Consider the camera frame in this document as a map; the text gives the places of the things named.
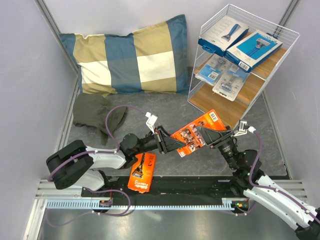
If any orange Styler razor box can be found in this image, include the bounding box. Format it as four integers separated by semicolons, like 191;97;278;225
171;109;226;158

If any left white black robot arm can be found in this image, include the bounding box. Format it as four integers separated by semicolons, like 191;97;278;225
46;126;186;197

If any white wire wooden shelf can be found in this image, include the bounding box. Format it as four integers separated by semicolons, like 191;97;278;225
187;4;300;127

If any blue beige checkered pillow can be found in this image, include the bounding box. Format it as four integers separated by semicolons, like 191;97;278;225
59;14;190;96

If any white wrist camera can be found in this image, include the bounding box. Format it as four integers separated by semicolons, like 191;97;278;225
234;120;256;137
145;112;158;134

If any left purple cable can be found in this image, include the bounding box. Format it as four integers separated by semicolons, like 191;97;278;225
44;104;151;227

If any olive green cloth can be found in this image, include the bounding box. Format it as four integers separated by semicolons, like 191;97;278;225
73;93;128;146

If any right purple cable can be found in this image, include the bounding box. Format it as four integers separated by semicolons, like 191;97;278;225
231;129;320;225

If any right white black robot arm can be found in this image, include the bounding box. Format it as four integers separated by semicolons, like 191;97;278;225
196;126;320;240

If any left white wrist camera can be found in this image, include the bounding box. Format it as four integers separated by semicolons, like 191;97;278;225
145;112;158;134

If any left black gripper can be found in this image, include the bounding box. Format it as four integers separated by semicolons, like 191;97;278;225
133;125;187;156

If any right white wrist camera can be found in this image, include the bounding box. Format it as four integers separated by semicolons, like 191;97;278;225
234;120;256;137

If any white blue razor box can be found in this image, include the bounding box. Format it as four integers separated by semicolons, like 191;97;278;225
198;15;250;57

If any clear blister razor pack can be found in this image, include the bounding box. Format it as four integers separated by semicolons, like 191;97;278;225
212;64;250;102

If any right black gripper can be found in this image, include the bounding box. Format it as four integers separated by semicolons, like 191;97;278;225
195;123;238;170

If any purple cable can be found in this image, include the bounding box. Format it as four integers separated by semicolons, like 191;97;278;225
44;104;151;227
231;129;320;225

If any blue Harry's razor box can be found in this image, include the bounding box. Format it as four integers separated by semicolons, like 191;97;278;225
224;30;283;73

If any orange Gillette Fusion box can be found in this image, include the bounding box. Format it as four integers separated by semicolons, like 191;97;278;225
127;153;157;194

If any light blue cable duct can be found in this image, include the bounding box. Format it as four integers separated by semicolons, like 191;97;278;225
46;199;235;211

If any white Gillette SkinGuard pack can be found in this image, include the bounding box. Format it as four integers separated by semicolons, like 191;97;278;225
195;54;231;86

